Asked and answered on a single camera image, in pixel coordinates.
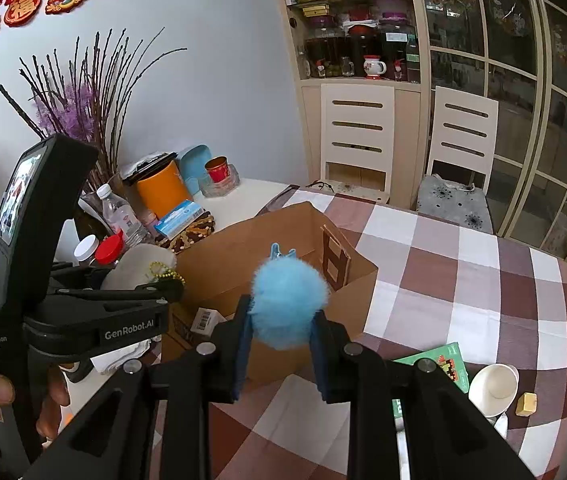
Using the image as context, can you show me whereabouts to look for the brown cardboard box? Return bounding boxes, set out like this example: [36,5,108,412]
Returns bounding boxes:
[170,201,379,396]

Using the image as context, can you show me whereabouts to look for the blue fluffy pompom clip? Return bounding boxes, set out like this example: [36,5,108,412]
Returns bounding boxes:
[252,242,331,350]

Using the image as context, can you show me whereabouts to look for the shelves of glass jars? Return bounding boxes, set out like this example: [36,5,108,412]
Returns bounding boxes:
[286,0,421,83]

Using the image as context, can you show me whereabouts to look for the blue plastic container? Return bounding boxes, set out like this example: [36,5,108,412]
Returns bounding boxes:
[179,145,212,196]

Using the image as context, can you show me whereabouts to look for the orange canister black lid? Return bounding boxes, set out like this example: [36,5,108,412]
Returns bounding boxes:
[123,157,194,221]

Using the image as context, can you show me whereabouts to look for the clear plastic water bottle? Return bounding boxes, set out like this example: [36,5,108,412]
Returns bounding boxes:
[96,183,151,248]

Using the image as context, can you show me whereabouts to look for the glass-paned door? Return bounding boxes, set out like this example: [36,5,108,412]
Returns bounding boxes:
[413,0,567,291]

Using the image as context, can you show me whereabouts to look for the cream slatted chair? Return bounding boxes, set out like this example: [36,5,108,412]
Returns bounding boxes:
[308,84,397,206]
[416,86,499,236]

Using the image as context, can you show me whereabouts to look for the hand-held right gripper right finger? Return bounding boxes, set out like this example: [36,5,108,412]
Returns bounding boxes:
[308,310,539,480]

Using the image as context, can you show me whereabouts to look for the white cloth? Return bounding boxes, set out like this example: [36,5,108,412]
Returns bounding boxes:
[90,340,153,374]

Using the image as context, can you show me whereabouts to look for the clear glass dish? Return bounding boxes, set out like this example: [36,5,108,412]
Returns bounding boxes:
[198,164,240,198]

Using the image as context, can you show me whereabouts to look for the white paper cup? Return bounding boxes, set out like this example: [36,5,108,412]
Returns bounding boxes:
[468,362,520,418]

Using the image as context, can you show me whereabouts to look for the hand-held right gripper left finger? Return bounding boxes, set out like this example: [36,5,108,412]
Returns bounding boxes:
[23,294,256,480]

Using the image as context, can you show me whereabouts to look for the red cup gold rim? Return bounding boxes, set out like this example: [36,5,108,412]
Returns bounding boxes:
[204,156,229,184]

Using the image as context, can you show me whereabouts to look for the decorated plate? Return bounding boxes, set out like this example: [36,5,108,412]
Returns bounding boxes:
[488,0,535,37]

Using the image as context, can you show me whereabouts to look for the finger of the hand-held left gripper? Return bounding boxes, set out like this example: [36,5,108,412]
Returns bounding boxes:
[46,277,186,312]
[52,262,114,282]

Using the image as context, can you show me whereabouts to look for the yellow block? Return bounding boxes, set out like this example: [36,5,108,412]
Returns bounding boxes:
[515,392,538,417]

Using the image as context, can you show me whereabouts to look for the blue tissue pack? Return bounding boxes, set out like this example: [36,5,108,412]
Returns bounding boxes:
[154,199,203,240]

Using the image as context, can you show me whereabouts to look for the bundle of dry branches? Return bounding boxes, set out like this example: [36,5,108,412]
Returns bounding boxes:
[0,30,189,201]

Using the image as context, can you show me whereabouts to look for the grey floral chair cushion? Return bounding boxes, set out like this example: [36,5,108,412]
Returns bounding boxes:
[416,174,494,235]

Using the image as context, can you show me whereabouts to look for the purple artificial flowers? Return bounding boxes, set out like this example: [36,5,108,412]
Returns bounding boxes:
[33,82,96,143]

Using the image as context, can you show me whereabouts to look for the green toy bricks box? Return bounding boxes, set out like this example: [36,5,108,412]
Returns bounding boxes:
[392,342,475,418]

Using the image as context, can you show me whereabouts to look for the white plush keychain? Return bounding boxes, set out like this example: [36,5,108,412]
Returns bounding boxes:
[100,247,185,292]

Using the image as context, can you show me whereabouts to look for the red-capped brown jar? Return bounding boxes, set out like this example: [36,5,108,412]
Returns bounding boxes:
[94,234,125,267]

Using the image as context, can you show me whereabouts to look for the white-capped brown jar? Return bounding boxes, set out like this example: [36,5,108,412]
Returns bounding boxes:
[73,235,100,266]

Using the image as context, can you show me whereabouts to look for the brown beaded trivet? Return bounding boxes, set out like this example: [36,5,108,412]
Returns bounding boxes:
[158,214,216,256]

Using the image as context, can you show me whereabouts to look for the white red mug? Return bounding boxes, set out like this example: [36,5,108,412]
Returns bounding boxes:
[362,55,387,80]

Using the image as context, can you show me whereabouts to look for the brown white checkered tablecloth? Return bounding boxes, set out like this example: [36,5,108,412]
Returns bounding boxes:
[153,185,567,480]

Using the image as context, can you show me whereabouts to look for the cream display cabinet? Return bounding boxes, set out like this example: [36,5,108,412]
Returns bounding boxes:
[270,0,431,186]

